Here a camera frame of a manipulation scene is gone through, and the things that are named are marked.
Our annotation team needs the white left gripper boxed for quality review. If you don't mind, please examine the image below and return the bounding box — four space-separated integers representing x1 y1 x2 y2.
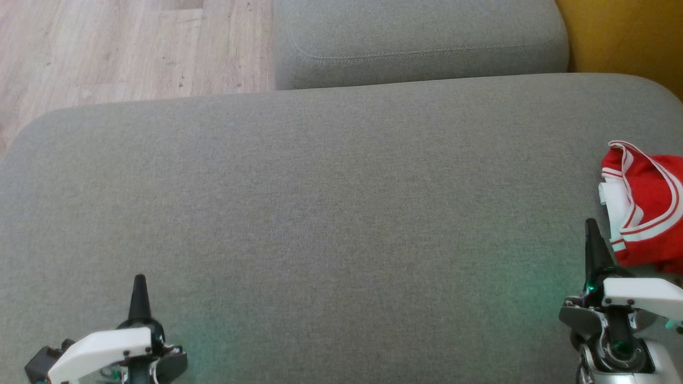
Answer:
47 274 188 384

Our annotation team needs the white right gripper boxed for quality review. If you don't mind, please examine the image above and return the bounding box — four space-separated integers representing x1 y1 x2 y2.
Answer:
559 218 683 374

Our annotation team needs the red jersey with white sleeves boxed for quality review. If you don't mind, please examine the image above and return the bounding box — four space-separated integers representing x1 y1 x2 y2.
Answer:
598 140 683 274

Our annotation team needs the large grey sofa seat cushion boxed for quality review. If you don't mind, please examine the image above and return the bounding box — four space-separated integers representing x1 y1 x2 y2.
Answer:
0 73 683 384

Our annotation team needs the yellow sofa backrest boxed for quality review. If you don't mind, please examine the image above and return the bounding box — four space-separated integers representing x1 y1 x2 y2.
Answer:
555 0 683 102

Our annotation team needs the small grey sofa seat cushion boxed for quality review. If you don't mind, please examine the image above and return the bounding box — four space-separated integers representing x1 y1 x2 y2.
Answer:
273 0 569 90

